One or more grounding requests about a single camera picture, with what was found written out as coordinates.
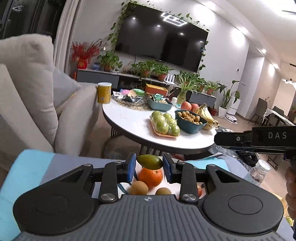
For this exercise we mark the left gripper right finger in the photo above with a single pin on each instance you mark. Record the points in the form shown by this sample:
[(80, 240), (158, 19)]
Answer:
[(184, 174)]

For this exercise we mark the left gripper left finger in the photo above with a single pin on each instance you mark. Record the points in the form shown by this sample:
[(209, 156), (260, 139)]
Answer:
[(113, 173)]

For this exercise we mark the brown kiwi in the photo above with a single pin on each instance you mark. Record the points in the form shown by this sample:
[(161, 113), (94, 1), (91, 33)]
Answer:
[(163, 191), (138, 188)]

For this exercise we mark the large orange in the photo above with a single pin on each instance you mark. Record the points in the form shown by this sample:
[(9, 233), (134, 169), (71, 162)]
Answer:
[(152, 178)]

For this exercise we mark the green olive-shaped fruit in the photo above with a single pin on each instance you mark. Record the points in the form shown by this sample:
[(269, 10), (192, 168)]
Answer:
[(150, 162)]

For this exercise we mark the red apple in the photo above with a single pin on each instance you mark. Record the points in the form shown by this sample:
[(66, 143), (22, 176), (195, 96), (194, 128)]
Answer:
[(199, 188)]

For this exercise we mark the tray of green fruits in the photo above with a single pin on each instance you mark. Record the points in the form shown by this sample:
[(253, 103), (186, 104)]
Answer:
[(164, 125)]

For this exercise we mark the person's right hand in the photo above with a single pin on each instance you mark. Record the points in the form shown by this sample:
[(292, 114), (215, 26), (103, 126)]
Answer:
[(291, 192)]

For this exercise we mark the striped white ceramic bowl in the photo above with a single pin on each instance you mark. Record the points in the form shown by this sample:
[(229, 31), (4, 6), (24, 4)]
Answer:
[(174, 188)]

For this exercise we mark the plastic jar white lid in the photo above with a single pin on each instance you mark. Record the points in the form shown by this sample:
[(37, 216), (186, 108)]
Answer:
[(257, 173)]

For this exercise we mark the teal bowl of longans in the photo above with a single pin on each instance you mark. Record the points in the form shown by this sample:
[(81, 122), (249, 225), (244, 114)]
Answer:
[(189, 122)]

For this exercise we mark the round white coffee table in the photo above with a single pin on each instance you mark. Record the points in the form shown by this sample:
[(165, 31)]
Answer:
[(136, 125)]

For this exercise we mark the white robot vacuum dock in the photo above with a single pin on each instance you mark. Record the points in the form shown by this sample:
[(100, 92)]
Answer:
[(232, 109)]

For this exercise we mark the bunch of bananas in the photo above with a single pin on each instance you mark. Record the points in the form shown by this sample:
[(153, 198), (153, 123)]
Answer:
[(203, 112)]

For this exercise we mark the red apples on table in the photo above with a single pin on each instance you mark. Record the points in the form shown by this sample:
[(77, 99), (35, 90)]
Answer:
[(189, 106)]

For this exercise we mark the tall potted plant white pot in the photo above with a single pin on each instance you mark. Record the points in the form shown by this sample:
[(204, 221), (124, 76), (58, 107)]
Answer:
[(228, 93)]

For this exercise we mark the teal snack tray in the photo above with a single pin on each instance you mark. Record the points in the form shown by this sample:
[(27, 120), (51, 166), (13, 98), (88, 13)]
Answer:
[(159, 102)]

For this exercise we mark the yellow canister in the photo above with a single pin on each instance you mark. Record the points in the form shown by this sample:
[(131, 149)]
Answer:
[(104, 92)]

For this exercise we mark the orange box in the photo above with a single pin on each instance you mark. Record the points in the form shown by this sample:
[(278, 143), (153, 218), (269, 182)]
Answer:
[(153, 89)]

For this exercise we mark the tv console cabinet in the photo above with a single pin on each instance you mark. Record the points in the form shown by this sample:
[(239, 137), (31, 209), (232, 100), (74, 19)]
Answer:
[(127, 81)]

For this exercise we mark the beige sofa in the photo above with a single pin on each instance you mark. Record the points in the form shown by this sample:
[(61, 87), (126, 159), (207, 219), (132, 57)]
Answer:
[(28, 117)]

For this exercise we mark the grey throw pillow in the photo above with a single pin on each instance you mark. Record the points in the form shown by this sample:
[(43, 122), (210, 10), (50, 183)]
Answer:
[(64, 87)]

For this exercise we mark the red flower vase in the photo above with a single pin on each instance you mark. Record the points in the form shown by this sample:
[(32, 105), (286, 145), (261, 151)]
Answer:
[(82, 53)]

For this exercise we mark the wall-mounted black television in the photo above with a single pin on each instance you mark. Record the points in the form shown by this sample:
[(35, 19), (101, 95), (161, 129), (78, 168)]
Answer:
[(154, 34)]

